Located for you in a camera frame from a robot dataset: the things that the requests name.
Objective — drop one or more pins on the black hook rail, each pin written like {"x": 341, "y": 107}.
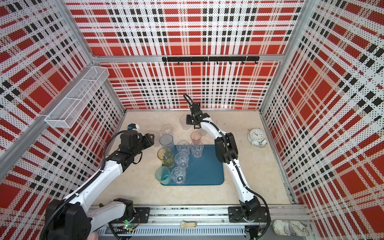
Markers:
{"x": 211, "y": 59}

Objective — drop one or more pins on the blue textured plastic cup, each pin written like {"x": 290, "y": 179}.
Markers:
{"x": 167, "y": 140}

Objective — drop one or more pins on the white wire mesh basket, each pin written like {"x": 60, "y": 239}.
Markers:
{"x": 68, "y": 110}

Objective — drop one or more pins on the green textured plastic cup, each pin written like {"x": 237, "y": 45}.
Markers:
{"x": 163, "y": 175}

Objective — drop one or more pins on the beige small object on rail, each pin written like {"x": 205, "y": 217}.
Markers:
{"x": 185, "y": 225}

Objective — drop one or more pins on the pink plastic cup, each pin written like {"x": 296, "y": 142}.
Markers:
{"x": 196, "y": 136}

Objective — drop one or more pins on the clear faceted cup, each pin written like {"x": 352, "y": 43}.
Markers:
{"x": 183, "y": 147}
{"x": 182, "y": 160}

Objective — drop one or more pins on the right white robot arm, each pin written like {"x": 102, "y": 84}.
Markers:
{"x": 253, "y": 205}

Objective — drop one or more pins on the teal plastic tray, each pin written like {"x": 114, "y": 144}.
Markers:
{"x": 204, "y": 171}

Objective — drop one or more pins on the crumpled white cloth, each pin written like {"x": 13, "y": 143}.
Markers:
{"x": 290, "y": 228}

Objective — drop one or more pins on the white alarm clock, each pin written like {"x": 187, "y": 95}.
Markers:
{"x": 257, "y": 138}

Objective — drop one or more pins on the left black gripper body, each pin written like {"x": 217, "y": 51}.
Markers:
{"x": 137, "y": 148}

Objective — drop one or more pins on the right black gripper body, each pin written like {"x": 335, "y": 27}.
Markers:
{"x": 190, "y": 119}

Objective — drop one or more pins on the clear cup row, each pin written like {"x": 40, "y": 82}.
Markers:
{"x": 179, "y": 175}

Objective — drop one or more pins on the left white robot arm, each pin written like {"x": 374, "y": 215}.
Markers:
{"x": 72, "y": 218}

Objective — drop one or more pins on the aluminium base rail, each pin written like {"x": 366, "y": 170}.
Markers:
{"x": 212, "y": 220}

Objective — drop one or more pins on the yellow plastic cup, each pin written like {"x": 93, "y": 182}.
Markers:
{"x": 165, "y": 155}

